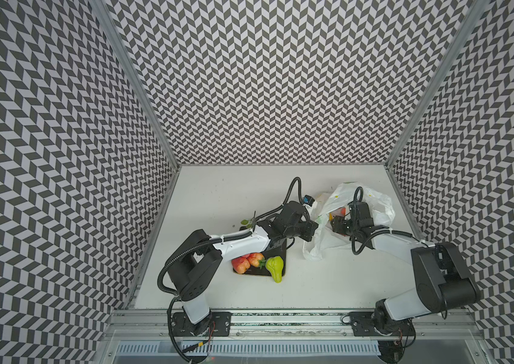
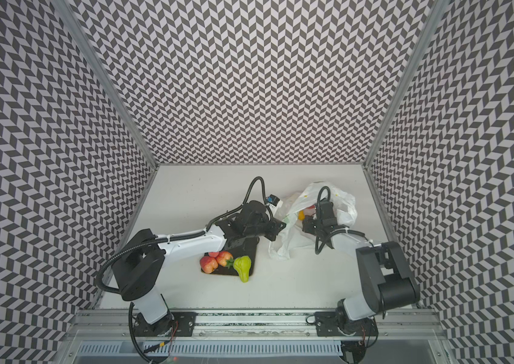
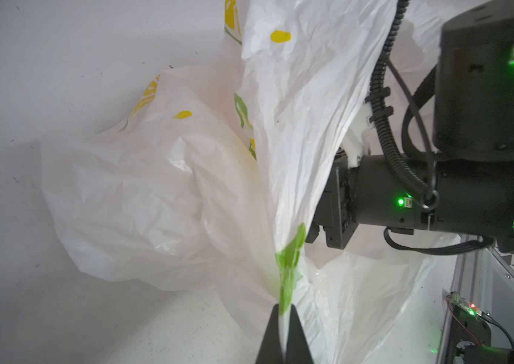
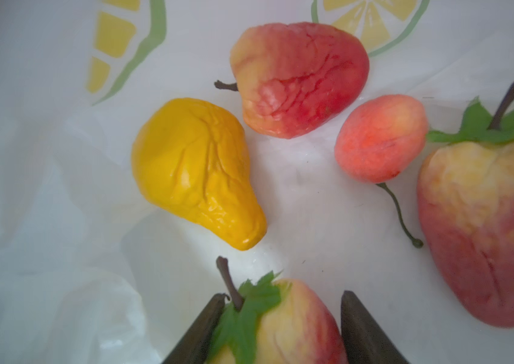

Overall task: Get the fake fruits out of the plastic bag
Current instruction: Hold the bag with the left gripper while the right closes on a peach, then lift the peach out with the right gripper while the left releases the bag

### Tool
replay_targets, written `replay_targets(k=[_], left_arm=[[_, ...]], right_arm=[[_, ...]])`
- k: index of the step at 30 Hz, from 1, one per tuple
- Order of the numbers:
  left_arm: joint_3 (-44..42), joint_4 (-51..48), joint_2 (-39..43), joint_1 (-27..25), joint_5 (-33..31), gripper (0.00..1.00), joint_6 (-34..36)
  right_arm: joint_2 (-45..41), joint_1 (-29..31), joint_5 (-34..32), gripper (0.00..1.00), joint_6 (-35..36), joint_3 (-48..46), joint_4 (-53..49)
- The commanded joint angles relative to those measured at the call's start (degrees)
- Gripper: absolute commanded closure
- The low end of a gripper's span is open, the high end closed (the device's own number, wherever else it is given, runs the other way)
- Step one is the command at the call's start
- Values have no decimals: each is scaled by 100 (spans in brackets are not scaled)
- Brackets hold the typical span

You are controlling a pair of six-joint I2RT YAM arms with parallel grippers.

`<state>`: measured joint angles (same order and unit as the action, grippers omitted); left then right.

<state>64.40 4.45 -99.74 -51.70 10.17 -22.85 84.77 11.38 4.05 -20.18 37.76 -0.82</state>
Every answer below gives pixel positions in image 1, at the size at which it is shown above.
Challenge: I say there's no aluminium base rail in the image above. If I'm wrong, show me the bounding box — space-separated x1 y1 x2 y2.
103 309 483 341

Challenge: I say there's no yellow fake pear with leaves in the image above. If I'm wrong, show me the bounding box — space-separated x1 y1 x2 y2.
240 212 256 230

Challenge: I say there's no green fake fruit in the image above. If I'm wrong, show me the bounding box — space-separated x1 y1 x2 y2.
265 256 284 283

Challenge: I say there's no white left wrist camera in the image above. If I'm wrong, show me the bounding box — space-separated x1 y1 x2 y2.
302 195 316 207

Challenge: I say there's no aluminium corner post left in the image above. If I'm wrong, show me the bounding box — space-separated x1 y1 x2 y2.
90 0 179 169

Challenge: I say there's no black tray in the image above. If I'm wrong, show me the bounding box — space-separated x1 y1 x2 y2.
228 224 287 283

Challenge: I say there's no aluminium corner post right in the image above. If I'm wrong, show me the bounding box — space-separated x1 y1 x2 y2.
384 0 489 171

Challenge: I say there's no red fake strawberry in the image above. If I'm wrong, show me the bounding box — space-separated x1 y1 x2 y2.
231 256 251 275

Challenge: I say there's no white plastic bag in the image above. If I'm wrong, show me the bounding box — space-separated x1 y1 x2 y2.
302 182 395 262

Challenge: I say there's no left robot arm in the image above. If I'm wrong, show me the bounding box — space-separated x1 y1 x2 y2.
157 177 319 325

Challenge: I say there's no aluminium corner post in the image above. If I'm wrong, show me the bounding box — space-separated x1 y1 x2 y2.
90 0 179 169
384 0 489 171

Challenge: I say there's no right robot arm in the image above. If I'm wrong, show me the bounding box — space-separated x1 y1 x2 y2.
331 187 482 335

